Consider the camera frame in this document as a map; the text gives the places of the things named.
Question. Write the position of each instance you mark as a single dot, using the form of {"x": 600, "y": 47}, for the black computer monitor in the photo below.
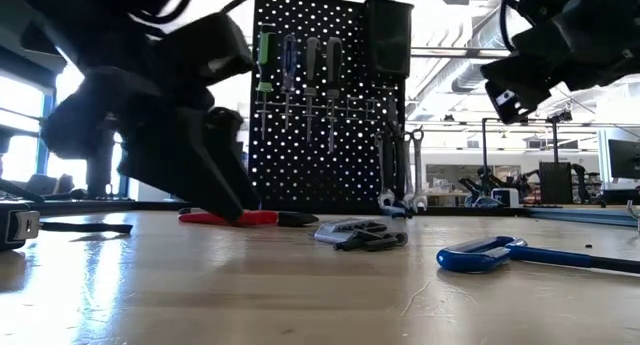
{"x": 625, "y": 157}

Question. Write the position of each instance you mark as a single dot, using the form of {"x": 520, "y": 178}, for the white container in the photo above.
{"x": 505, "y": 197}

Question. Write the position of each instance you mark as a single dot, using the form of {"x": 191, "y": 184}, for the black metal pegboard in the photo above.
{"x": 325, "y": 185}

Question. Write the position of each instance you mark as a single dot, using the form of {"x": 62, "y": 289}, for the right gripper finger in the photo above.
{"x": 520, "y": 70}

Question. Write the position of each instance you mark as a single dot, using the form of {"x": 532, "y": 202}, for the black perforated computer tower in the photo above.
{"x": 555, "y": 182}

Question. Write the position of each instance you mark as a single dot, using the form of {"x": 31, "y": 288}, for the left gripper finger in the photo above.
{"x": 240, "y": 155}
{"x": 185, "y": 170}

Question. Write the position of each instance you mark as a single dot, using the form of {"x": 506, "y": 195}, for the green black screwdriver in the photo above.
{"x": 266, "y": 60}

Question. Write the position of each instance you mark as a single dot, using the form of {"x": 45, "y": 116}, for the black tape measure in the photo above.
{"x": 15, "y": 227}

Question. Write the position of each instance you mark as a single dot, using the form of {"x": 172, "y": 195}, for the black ceiling track light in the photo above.
{"x": 560, "y": 116}

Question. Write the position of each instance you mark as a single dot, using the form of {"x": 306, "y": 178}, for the grey black screwdriver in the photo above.
{"x": 312, "y": 60}

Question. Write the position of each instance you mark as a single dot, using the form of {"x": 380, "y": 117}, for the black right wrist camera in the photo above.
{"x": 545, "y": 0}

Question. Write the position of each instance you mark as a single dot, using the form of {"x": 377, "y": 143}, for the black upright post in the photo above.
{"x": 100, "y": 175}

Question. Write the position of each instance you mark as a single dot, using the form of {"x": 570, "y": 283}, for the black pegboard bin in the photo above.
{"x": 389, "y": 35}

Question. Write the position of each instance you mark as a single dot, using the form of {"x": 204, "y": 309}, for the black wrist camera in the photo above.
{"x": 545, "y": 0}
{"x": 210, "y": 50}

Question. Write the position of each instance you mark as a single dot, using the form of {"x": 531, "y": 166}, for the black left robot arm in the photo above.
{"x": 75, "y": 25}

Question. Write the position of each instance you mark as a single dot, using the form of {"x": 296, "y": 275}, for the black bag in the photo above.
{"x": 50, "y": 185}

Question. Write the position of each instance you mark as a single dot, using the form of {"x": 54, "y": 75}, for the slim black screwdriver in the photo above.
{"x": 333, "y": 60}

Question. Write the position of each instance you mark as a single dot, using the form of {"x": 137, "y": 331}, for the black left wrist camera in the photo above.
{"x": 210, "y": 50}

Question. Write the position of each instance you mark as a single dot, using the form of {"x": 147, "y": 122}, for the metal screwdriver holder rack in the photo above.
{"x": 360, "y": 106}

